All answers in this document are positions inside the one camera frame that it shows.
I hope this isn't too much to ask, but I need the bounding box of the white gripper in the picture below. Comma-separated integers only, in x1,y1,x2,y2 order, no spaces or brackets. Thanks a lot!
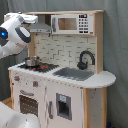
4,13,38,24

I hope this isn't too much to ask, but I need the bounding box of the white toy microwave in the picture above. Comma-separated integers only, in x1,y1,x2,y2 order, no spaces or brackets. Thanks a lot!
51,14,94,34

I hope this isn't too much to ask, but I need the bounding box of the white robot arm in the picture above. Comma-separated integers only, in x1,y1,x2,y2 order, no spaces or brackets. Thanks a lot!
0,13,41,128

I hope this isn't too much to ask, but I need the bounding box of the wooden toy kitchen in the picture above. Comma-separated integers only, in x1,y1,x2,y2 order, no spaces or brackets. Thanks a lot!
9,10,116,128

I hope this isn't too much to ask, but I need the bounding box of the steel toy pot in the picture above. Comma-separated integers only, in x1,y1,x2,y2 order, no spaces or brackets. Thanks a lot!
25,56,41,67

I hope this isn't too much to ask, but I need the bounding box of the black toy stovetop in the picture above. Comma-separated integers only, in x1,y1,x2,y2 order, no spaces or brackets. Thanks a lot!
21,63,57,73

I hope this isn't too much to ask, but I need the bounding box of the red left stove knob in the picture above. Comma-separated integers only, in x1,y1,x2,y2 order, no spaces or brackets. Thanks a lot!
14,76,20,82

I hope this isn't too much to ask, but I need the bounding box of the red stove knob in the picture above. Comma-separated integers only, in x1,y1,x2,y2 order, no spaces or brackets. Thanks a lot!
14,76,20,82
33,81,38,87

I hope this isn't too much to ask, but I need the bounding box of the red right stove knob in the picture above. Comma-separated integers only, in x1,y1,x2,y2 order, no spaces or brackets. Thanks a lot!
33,81,38,87

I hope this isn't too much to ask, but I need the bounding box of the black toy faucet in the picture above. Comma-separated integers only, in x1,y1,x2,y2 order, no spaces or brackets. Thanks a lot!
76,50,96,71

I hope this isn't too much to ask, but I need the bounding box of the grey toy sink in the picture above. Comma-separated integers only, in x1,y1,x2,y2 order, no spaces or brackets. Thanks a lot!
53,67,93,81

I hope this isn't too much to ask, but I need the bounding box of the white oven door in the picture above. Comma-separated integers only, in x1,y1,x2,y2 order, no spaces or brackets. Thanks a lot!
19,90,38,115

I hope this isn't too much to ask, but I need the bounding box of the white cabinet door with dispenser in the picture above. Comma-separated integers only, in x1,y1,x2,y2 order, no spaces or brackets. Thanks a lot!
47,83,82,128

